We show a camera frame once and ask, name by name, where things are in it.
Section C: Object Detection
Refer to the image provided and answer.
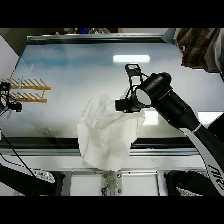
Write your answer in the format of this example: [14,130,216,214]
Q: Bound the grey garment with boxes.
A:
[203,27,224,82]

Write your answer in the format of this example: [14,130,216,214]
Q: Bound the white garment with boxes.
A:
[76,95,147,173]

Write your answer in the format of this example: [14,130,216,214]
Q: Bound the brown checked shirt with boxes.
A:
[175,27,221,72]

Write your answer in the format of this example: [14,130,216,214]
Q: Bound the silver frame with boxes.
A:
[0,146,224,197]

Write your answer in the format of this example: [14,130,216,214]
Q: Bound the black cable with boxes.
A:
[0,131,36,178]

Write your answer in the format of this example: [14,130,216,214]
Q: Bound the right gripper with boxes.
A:
[114,87,148,114]

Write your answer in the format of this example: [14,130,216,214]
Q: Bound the brown clothes hanger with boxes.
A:
[9,91,48,104]
[1,77,53,91]

